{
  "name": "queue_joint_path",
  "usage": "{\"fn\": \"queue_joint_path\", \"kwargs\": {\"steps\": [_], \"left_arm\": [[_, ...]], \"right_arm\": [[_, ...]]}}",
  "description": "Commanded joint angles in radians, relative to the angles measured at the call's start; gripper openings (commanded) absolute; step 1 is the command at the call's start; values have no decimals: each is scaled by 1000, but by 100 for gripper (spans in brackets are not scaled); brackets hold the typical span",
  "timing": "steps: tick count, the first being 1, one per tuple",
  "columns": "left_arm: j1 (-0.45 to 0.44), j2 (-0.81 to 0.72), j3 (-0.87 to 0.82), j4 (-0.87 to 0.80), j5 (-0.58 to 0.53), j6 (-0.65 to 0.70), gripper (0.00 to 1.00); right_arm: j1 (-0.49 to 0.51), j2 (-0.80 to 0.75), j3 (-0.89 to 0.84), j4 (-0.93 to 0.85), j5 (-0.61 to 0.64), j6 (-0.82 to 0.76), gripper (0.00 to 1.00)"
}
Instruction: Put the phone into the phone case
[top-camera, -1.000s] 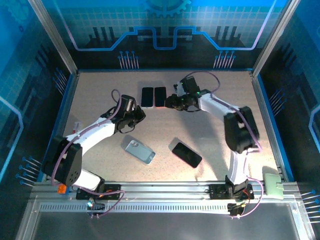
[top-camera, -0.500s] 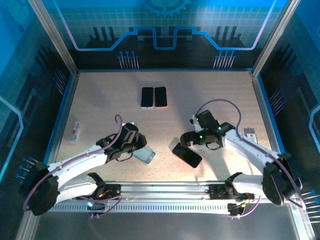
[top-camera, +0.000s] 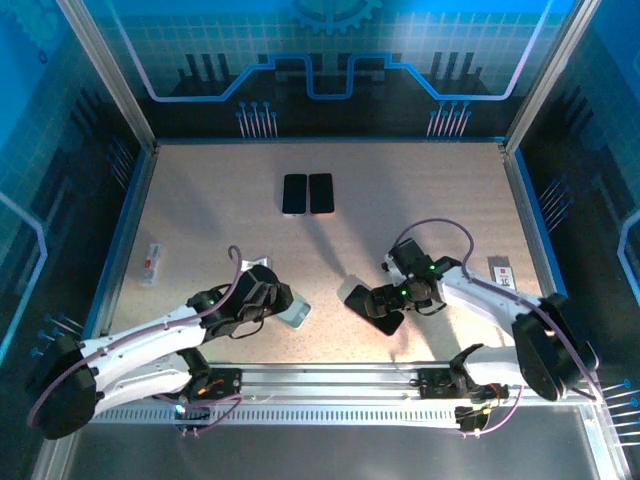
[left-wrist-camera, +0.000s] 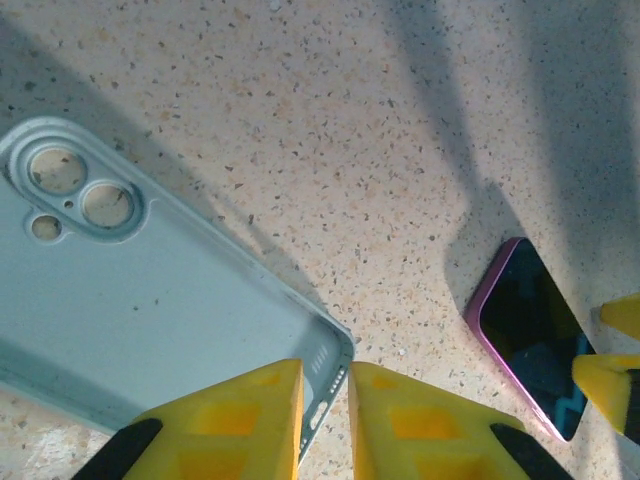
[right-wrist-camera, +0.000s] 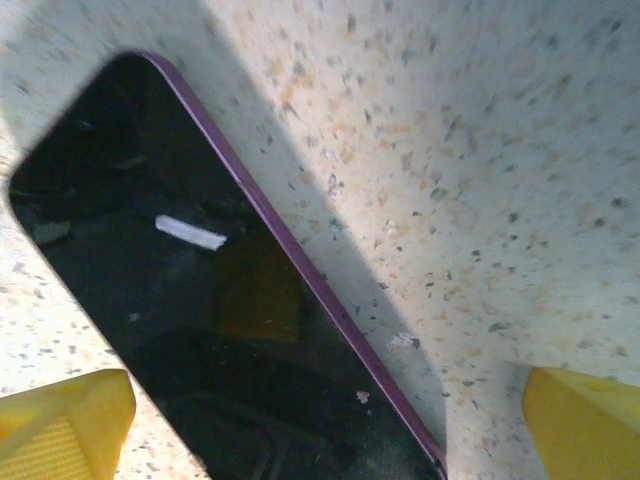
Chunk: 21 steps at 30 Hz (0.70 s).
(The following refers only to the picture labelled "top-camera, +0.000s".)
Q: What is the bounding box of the black phone with red edge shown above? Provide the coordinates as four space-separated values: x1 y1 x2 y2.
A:
343 283 405 337

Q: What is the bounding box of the black phone with white edge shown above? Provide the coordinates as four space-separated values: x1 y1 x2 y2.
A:
281 173 309 217

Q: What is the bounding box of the black card package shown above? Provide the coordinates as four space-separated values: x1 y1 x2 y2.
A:
487 255 519 292

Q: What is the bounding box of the clear small plastic package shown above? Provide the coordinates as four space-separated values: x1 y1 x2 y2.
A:
138 243 164 288

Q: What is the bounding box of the dark metal front plate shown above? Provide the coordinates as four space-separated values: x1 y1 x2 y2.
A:
34 399 631 480

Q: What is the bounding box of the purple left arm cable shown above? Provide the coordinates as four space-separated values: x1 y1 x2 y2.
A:
27 244 246 439

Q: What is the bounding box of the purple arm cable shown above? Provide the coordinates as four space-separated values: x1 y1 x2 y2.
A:
392 217 601 439
27 244 246 439

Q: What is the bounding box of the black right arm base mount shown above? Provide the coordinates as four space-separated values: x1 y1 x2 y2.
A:
418 367 510 400

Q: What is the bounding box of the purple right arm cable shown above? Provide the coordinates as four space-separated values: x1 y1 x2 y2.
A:
392 217 601 439

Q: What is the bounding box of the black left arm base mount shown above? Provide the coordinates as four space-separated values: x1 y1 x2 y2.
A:
187 367 245 400

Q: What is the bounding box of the aluminium mounting rail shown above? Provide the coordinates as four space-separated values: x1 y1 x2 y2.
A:
199 362 611 401

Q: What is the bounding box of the slotted grey cable duct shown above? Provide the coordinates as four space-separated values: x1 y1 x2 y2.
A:
92 405 464 426

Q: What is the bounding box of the black cable connector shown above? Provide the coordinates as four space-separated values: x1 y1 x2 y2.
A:
453 405 494 436
172 399 211 426

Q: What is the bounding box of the aluminium table side rail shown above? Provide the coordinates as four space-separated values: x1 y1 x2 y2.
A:
499 141 591 364
74 142 162 364

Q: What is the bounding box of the aluminium frame post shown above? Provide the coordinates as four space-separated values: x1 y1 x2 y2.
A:
53 0 160 151
502 0 601 154

